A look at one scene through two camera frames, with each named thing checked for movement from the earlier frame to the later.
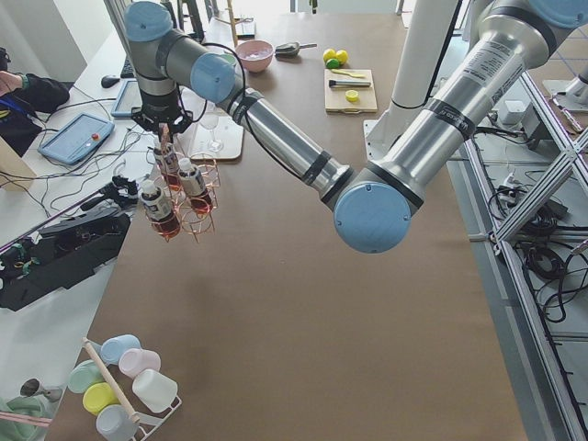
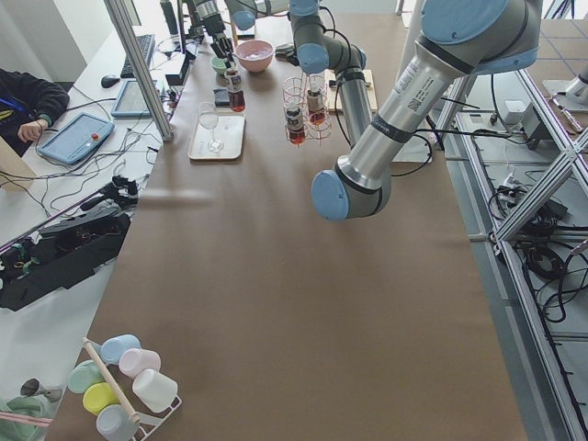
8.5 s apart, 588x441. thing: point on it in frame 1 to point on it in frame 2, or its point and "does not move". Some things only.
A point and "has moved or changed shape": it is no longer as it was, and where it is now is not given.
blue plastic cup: x=112 y=348 does not move
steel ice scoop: x=291 y=50 does not move
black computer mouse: x=108 y=81 does not move
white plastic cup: x=157 y=390 does not move
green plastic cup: x=83 y=375 does not move
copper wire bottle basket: x=190 y=204 to x=306 y=109
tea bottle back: x=192 y=183 to x=315 y=106
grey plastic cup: x=116 y=424 does not move
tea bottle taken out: x=168 y=165 has moved or changed shape
